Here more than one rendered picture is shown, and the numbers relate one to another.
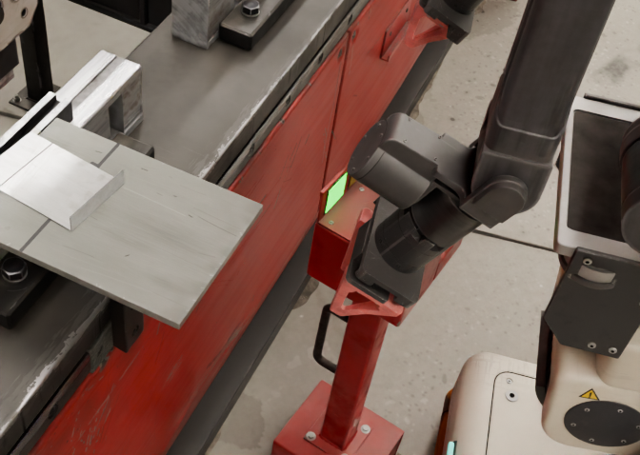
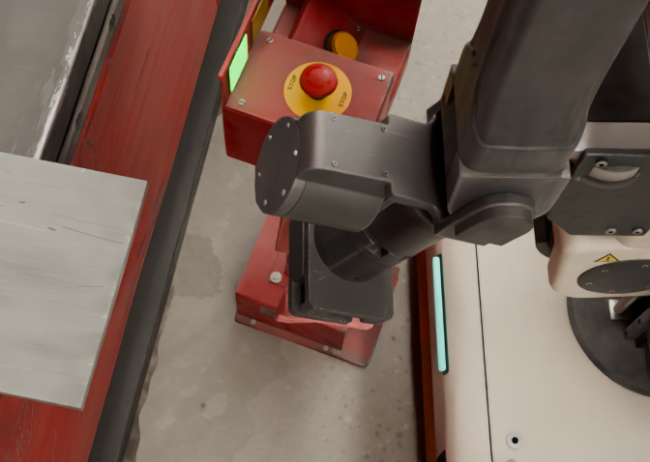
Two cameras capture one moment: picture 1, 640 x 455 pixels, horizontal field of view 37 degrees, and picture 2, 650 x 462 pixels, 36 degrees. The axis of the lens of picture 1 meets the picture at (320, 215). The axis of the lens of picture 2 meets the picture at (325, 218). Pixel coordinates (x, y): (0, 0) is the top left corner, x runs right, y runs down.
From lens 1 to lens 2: 0.36 m
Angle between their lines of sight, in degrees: 20
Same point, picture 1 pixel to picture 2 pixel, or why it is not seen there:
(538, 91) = (540, 99)
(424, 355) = not seen: hidden behind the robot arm
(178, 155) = (14, 81)
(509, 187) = (508, 216)
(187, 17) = not seen: outside the picture
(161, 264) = (31, 319)
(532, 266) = not seen: outside the picture
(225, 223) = (102, 226)
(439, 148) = (387, 148)
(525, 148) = (525, 163)
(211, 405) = (155, 261)
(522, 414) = not seen: hidden behind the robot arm
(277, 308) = (199, 124)
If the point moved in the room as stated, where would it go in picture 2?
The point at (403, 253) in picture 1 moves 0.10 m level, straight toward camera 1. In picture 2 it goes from (361, 268) to (357, 424)
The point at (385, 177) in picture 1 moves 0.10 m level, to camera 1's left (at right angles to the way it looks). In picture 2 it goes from (315, 212) to (134, 225)
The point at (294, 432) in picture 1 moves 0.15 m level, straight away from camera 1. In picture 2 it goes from (256, 276) to (252, 195)
